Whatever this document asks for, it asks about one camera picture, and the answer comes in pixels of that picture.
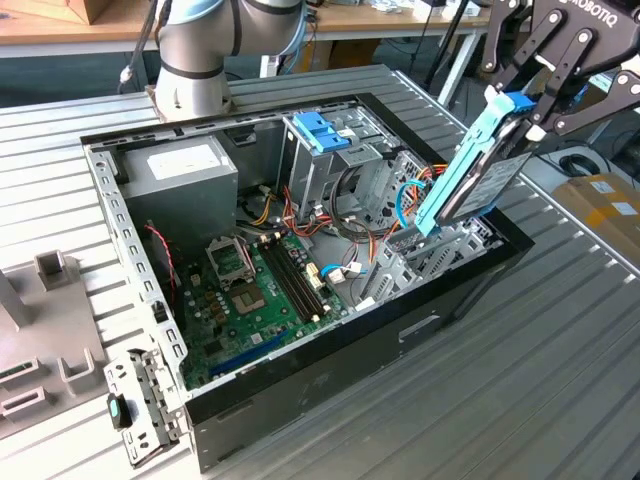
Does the brown cardboard box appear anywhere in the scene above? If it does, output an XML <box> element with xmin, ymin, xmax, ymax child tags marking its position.
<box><xmin>327</xmin><ymin>39</ymin><xmax>377</xmax><ymax>70</ymax></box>

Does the blue expansion slot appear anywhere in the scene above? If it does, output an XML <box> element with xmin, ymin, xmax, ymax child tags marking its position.
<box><xmin>207</xmin><ymin>327</ymin><xmax>291</xmax><ymax>380</ymax></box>

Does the black RAM slot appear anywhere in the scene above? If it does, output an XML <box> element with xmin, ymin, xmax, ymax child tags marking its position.
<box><xmin>272</xmin><ymin>235</ymin><xmax>332</xmax><ymax>316</ymax></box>
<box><xmin>258</xmin><ymin>240</ymin><xmax>321</xmax><ymax>325</ymax></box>

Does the silver slot retainer bracket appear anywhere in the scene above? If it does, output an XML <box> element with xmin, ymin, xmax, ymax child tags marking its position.
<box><xmin>102</xmin><ymin>347</ymin><xmax>195</xmax><ymax>470</ymax></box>

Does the black camera cable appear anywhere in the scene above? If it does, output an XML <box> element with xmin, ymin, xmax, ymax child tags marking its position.
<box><xmin>118</xmin><ymin>0</ymin><xmax>169</xmax><ymax>95</ymax></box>

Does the metal socket cover frame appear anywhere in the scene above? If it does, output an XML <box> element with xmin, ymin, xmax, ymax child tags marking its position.
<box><xmin>204</xmin><ymin>236</ymin><xmax>258</xmax><ymax>290</ymax></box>

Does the red black fan wire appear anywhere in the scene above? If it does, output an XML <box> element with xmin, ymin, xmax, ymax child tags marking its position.
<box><xmin>143</xmin><ymin>223</ymin><xmax>180</xmax><ymax>292</ymax></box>

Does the blue wire with white plug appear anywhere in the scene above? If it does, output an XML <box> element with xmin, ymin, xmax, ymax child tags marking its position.
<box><xmin>318</xmin><ymin>261</ymin><xmax>370</xmax><ymax>284</ymax></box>

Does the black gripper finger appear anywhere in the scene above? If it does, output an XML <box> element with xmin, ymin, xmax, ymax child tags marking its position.
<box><xmin>478</xmin><ymin>0</ymin><xmax>566</xmax><ymax>94</ymax></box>
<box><xmin>527</xmin><ymin>29</ymin><xmax>640</xmax><ymax>144</ymax></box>

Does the silver disk bay cage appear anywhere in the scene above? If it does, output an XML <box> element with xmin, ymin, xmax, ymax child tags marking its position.
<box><xmin>357</xmin><ymin>149</ymin><xmax>505</xmax><ymax>315</ymax></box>

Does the black open PC case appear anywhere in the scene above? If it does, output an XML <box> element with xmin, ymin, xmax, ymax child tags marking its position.
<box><xmin>79</xmin><ymin>92</ymin><xmax>536</xmax><ymax>474</ymax></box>

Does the white board connector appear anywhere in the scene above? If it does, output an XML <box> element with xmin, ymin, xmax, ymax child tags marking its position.
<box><xmin>304</xmin><ymin>263</ymin><xmax>327</xmax><ymax>295</ymax></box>

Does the orange red power wire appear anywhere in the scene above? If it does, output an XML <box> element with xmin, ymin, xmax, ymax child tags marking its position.
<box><xmin>418</xmin><ymin>162</ymin><xmax>450</xmax><ymax>184</ymax></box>

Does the black tripod pole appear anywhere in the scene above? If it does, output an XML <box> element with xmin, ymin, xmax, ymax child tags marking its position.
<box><xmin>423</xmin><ymin>0</ymin><xmax>474</xmax><ymax>89</ymax></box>

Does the silver optical drive cage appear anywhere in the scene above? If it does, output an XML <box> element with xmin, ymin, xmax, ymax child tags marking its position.
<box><xmin>277</xmin><ymin>107</ymin><xmax>401</xmax><ymax>229</ymax></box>

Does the black case fan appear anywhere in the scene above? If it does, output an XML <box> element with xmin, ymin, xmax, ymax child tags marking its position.
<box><xmin>335</xmin><ymin>162</ymin><xmax>384</xmax><ymax>224</ymax></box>

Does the grey parts rack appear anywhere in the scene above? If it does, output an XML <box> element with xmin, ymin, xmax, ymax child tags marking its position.
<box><xmin>0</xmin><ymin>248</ymin><xmax>110</xmax><ymax>442</ymax></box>

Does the grey power supply unit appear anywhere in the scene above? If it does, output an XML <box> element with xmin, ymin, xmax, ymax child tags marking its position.
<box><xmin>117</xmin><ymin>134</ymin><xmax>240</xmax><ymax>256</ymax></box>

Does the red orange wire bundle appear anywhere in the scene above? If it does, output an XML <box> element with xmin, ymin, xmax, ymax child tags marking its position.
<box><xmin>280</xmin><ymin>183</ymin><xmax>384</xmax><ymax>264</ymax></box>

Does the CPU socket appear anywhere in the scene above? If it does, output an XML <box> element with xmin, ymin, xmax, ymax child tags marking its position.
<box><xmin>229</xmin><ymin>282</ymin><xmax>275</xmax><ymax>319</ymax></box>

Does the long blue data wire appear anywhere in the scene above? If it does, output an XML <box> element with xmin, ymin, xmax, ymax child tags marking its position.
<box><xmin>394</xmin><ymin>179</ymin><xmax>427</xmax><ymax>231</ymax></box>

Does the cardboard box with labels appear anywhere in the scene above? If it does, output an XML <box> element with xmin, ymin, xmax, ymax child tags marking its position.
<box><xmin>551</xmin><ymin>172</ymin><xmax>640</xmax><ymax>262</ymax></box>

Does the long wooden desk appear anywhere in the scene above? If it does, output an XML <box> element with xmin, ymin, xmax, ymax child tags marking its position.
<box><xmin>0</xmin><ymin>0</ymin><xmax>494</xmax><ymax>109</ymax></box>

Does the hard disk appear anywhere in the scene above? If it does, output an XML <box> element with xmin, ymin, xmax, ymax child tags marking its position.
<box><xmin>413</xmin><ymin>84</ymin><xmax>541</xmax><ymax>239</ymax></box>

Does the green motherboard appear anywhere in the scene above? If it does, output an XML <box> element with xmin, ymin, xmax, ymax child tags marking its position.
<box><xmin>177</xmin><ymin>232</ymin><xmax>351</xmax><ymax>391</ymax></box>

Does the black coiled cable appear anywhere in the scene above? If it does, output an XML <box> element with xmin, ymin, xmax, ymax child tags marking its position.
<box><xmin>558</xmin><ymin>152</ymin><xmax>610</xmax><ymax>180</ymax></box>

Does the blue plastic drive latch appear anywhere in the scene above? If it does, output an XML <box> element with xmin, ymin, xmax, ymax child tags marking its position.
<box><xmin>292</xmin><ymin>111</ymin><xmax>354</xmax><ymax>156</ymax></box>

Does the wooden crate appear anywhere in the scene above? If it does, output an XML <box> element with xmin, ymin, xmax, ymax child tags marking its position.
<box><xmin>64</xmin><ymin>0</ymin><xmax>117</xmax><ymax>26</ymax></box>

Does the yellow black wire bundle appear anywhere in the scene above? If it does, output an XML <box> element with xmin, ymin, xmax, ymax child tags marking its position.
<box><xmin>238</xmin><ymin>192</ymin><xmax>277</xmax><ymax>227</ymax></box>

